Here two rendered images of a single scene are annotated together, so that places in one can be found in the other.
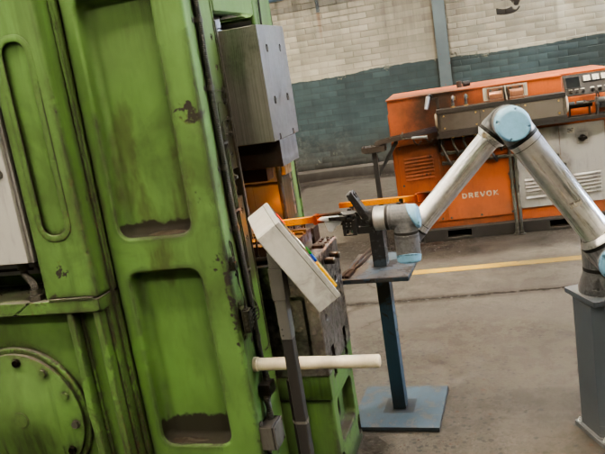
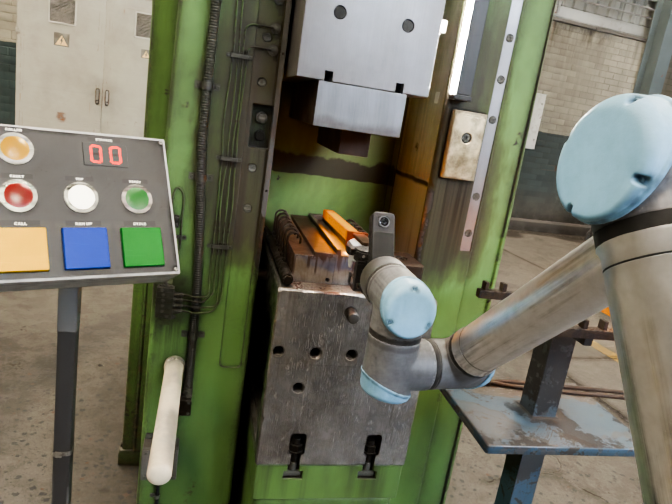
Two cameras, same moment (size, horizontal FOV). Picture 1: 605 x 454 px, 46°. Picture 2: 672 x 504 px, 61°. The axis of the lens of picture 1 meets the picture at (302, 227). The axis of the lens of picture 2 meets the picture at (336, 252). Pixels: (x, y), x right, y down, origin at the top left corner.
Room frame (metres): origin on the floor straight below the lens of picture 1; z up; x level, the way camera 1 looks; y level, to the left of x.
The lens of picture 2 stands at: (1.94, -1.08, 1.31)
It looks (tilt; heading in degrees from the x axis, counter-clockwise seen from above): 14 degrees down; 58
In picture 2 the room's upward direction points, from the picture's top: 9 degrees clockwise
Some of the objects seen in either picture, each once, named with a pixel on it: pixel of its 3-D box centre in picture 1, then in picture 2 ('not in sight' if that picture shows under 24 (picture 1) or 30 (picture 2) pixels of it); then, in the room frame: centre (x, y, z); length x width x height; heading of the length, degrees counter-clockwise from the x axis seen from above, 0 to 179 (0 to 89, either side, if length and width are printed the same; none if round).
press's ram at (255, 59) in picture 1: (230, 88); (372, 6); (2.73, 0.19, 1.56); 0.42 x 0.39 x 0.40; 72
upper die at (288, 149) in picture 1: (237, 155); (340, 107); (2.69, 0.20, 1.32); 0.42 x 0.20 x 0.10; 72
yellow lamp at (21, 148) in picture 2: not in sight; (15, 148); (1.97, 0.04, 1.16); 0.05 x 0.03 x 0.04; 162
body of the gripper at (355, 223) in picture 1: (357, 222); (373, 271); (2.58, -0.21, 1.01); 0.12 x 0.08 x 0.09; 72
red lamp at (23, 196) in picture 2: not in sight; (18, 195); (1.97, 0.00, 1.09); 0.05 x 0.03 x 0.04; 162
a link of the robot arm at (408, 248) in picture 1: (408, 245); (394, 362); (2.54, -0.37, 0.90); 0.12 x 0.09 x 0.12; 171
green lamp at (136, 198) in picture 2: not in sight; (137, 198); (2.17, 0.03, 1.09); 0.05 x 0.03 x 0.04; 162
